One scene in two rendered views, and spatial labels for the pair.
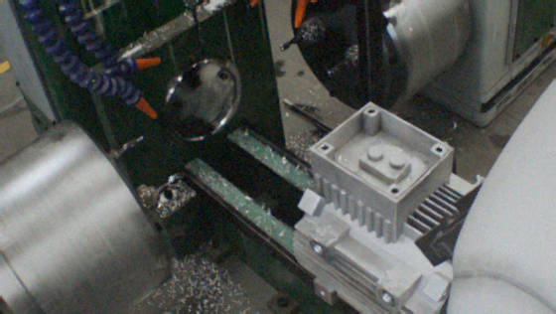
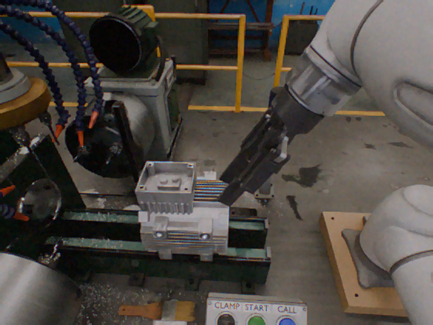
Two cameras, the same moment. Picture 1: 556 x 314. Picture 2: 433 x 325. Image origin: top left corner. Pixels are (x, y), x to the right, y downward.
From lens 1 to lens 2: 0.21 m
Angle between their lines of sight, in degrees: 37
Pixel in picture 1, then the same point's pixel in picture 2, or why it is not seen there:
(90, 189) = (11, 279)
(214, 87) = (45, 195)
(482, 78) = (164, 143)
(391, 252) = (193, 217)
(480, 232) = not seen: outside the picture
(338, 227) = (163, 220)
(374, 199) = (178, 196)
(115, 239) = (46, 299)
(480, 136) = not seen: hidden behind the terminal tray
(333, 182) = (151, 201)
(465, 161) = not seen: hidden behind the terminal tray
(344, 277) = (175, 241)
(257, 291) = (118, 282)
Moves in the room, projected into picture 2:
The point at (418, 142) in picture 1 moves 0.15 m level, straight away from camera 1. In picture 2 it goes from (177, 168) to (153, 138)
